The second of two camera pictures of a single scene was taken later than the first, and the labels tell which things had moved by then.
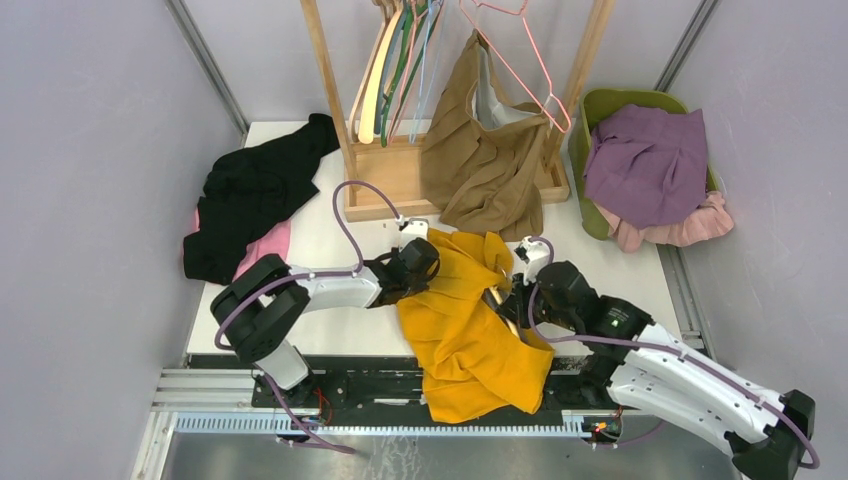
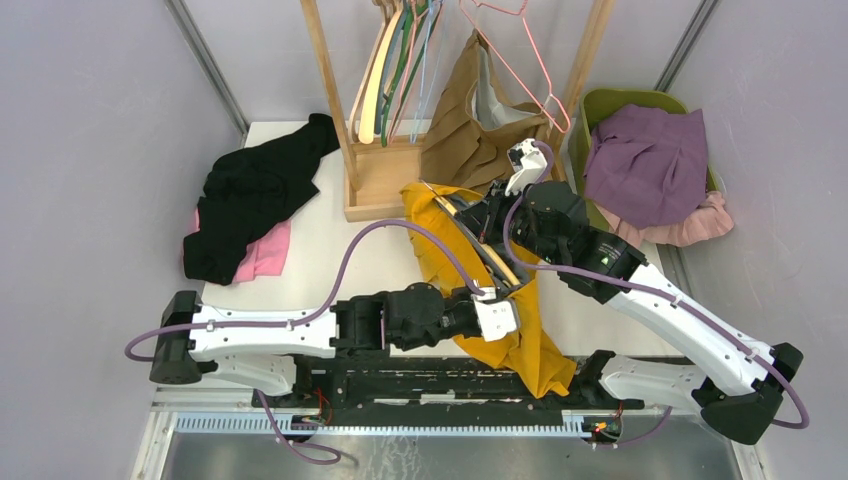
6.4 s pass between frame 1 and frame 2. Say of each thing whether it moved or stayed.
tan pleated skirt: stayed
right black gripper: moved
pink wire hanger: stayed
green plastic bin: stayed
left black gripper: moved
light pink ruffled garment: stayed
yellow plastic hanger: moved
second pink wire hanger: stayed
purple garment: stayed
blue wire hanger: stayed
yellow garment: moved
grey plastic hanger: stayed
